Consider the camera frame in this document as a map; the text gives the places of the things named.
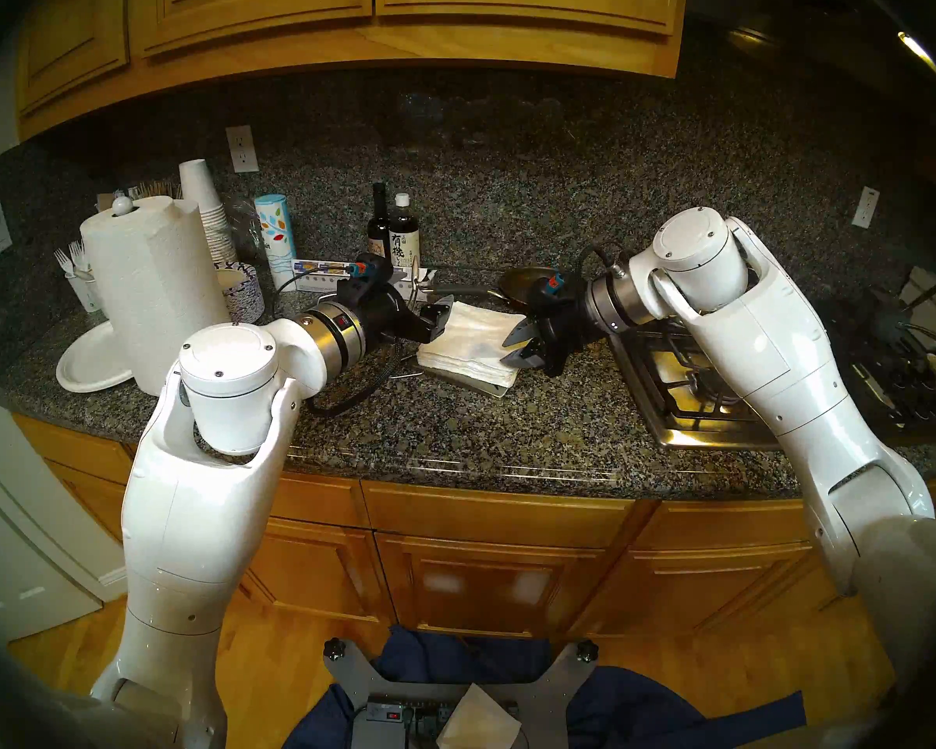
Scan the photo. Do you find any gray robot base plate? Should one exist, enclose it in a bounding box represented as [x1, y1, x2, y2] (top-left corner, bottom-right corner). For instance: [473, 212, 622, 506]
[324, 638, 600, 749]

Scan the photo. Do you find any white cap soy sauce bottle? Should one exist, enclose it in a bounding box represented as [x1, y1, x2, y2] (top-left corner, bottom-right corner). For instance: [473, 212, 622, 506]
[388, 193, 421, 269]

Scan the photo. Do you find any white utensil cup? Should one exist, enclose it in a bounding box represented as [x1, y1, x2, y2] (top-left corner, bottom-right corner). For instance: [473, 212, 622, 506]
[66, 270, 102, 314]

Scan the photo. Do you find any wooden wall cabinet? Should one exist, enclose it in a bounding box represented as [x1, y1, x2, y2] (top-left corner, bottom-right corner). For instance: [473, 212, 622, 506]
[16, 0, 689, 141]

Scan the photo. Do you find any range hood light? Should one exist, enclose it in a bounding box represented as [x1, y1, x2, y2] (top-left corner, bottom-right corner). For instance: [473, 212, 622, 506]
[897, 31, 936, 81]

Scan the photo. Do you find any dark blue cloth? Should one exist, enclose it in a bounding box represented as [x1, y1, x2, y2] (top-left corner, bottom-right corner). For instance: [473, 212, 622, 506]
[281, 624, 808, 749]

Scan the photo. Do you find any white foam plate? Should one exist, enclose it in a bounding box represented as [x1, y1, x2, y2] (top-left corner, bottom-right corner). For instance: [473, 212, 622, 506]
[55, 321, 135, 394]

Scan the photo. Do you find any white paper towel roll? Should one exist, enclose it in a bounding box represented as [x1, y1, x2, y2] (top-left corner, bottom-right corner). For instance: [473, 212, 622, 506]
[80, 196, 231, 399]

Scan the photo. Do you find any white napkin stack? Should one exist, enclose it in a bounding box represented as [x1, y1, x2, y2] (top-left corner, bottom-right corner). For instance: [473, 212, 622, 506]
[417, 300, 527, 388]

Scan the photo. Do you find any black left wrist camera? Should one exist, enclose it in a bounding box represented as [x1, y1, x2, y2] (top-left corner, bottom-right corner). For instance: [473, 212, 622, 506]
[349, 252, 395, 284]

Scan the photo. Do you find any gray power box red switch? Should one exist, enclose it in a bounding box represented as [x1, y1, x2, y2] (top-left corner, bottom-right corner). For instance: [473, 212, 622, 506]
[351, 699, 453, 749]

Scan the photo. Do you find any steel gas stovetop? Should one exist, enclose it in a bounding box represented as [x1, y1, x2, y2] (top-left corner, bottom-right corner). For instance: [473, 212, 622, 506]
[608, 287, 936, 450]

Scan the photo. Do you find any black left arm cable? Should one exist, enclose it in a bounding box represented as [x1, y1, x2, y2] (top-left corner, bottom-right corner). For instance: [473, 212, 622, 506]
[304, 342, 406, 417]

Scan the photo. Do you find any brown frying pan gray handle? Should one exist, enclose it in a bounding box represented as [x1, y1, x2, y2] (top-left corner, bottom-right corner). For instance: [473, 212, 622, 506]
[424, 267, 566, 311]

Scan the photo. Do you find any long blue white foil box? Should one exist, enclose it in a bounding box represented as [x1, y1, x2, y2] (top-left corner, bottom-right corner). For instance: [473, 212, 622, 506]
[292, 259, 438, 300]

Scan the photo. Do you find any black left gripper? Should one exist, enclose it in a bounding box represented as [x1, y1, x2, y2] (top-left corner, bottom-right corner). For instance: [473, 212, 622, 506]
[339, 281, 455, 349]

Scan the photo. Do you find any metal napkin holder tray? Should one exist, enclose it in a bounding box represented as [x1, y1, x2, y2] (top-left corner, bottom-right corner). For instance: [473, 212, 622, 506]
[394, 357, 512, 399]

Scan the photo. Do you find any white panel door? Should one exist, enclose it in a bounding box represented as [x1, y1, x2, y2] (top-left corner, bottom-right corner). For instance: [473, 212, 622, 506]
[0, 350, 129, 643]

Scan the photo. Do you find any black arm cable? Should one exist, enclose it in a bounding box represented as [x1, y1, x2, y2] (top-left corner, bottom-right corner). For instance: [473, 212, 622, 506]
[577, 243, 633, 280]
[304, 342, 406, 417]

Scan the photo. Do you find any white paper cup stack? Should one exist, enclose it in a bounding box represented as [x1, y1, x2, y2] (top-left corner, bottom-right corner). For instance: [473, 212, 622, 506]
[179, 159, 239, 264]

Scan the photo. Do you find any patterned paper bowl stack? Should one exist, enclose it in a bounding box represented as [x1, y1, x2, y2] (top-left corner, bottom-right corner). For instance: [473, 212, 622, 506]
[217, 261, 266, 323]

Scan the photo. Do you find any slim dark glass bottle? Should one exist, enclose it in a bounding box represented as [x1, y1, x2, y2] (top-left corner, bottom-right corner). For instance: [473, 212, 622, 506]
[367, 183, 392, 261]

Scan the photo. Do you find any wooden base cabinet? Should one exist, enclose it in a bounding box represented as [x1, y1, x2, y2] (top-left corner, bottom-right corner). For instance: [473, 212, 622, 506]
[12, 412, 936, 639]

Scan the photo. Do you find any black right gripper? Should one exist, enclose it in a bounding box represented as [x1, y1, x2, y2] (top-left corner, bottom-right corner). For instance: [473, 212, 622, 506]
[501, 283, 594, 378]

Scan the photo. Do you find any dark small pot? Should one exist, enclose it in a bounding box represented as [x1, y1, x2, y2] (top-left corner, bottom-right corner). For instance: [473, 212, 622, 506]
[866, 283, 936, 346]

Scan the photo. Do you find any dark range hood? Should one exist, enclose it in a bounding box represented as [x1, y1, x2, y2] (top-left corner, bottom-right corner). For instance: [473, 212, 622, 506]
[682, 0, 936, 132]

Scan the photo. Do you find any leaf print blue canister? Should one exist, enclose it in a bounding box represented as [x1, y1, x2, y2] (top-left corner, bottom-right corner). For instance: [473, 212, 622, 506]
[253, 194, 298, 293]

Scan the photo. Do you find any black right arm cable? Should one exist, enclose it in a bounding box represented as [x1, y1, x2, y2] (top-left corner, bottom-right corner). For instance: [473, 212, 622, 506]
[577, 243, 633, 280]

